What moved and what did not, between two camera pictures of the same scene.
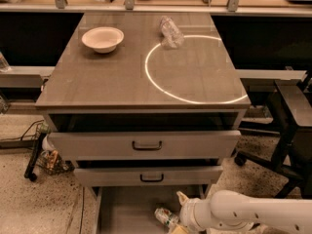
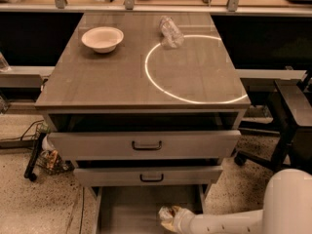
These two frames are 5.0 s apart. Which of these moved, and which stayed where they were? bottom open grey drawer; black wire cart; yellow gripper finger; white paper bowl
Moved: yellow gripper finger
Stayed: bottom open grey drawer; black wire cart; white paper bowl
